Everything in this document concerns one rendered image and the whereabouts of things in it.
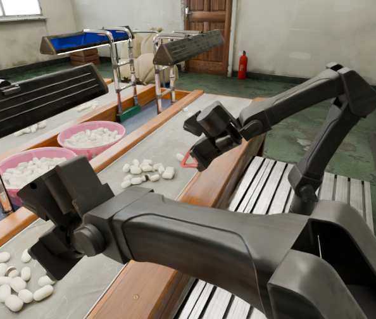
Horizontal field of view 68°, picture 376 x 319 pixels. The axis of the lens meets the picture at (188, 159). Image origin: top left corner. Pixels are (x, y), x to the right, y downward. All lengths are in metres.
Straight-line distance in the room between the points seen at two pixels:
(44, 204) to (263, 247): 0.32
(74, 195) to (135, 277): 0.28
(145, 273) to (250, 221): 0.42
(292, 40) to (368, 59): 1.13
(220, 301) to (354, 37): 4.70
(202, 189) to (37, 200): 0.50
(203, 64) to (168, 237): 5.38
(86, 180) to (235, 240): 0.23
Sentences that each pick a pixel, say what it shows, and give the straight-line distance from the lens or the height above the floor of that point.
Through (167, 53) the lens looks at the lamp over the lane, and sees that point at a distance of 1.04.
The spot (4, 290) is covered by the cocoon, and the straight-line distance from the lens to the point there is 0.69.
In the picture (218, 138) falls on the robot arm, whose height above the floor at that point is 0.93.
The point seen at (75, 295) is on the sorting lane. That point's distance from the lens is 0.65.
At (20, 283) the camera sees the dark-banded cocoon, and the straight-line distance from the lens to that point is 0.68.
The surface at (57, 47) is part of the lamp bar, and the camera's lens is 1.41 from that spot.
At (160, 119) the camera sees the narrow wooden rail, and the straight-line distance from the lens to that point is 1.30.
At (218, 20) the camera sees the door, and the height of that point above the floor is 0.93.
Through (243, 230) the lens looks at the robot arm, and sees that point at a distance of 0.21.
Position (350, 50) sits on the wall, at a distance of 5.10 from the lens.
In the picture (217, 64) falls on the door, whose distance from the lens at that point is 5.47.
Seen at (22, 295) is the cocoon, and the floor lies 0.76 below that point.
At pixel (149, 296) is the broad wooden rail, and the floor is 0.76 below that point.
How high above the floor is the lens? 1.25
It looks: 30 degrees down
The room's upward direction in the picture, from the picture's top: straight up
